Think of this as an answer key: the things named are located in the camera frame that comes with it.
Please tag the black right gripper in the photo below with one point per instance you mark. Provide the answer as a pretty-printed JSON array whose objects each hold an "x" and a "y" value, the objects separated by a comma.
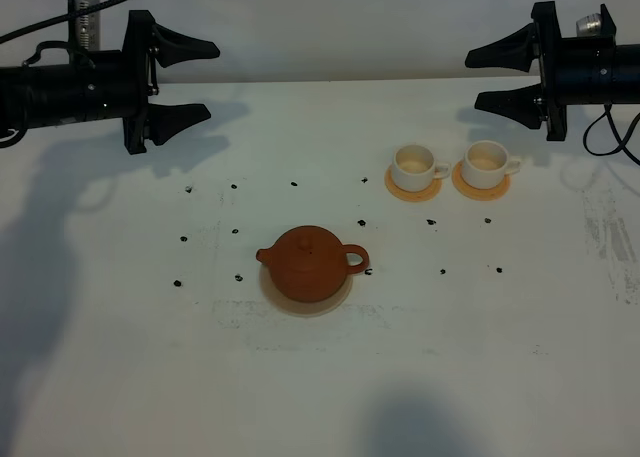
[{"x": 574, "y": 71}]

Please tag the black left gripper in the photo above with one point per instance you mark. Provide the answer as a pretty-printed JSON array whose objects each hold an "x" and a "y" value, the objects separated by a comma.
[{"x": 145, "y": 121}]

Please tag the brown clay teapot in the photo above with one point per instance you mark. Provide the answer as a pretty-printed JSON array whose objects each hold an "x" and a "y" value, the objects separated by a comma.
[{"x": 309, "y": 264}]

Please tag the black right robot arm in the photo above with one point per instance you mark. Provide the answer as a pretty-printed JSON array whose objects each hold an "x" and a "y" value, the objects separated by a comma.
[{"x": 625, "y": 78}]

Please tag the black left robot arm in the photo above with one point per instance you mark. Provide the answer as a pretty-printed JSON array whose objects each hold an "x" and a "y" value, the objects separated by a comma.
[{"x": 62, "y": 83}]

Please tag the beige teapot coaster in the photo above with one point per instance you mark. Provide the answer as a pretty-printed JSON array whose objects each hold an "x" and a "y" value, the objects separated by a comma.
[{"x": 300, "y": 309}]

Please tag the right white teacup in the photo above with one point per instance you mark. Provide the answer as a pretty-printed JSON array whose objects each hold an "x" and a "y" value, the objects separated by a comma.
[{"x": 487, "y": 163}]

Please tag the white teacup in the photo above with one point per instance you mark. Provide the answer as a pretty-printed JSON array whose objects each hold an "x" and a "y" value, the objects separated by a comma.
[
  {"x": 487, "y": 163},
  {"x": 414, "y": 168}
]

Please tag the right orange coaster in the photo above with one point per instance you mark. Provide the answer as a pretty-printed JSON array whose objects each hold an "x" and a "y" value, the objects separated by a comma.
[{"x": 476, "y": 194}]

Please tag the orange coaster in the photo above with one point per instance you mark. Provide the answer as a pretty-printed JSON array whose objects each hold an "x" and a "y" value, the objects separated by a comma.
[
  {"x": 424, "y": 195},
  {"x": 476, "y": 194}
]

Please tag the left white teacup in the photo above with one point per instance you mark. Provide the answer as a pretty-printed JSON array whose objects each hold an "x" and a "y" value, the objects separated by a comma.
[{"x": 414, "y": 168}]

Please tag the left orange coaster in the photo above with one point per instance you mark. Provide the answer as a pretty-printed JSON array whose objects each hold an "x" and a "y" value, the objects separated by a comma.
[{"x": 424, "y": 195}]

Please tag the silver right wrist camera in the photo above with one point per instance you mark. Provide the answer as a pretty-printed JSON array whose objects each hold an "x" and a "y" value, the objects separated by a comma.
[{"x": 590, "y": 25}]

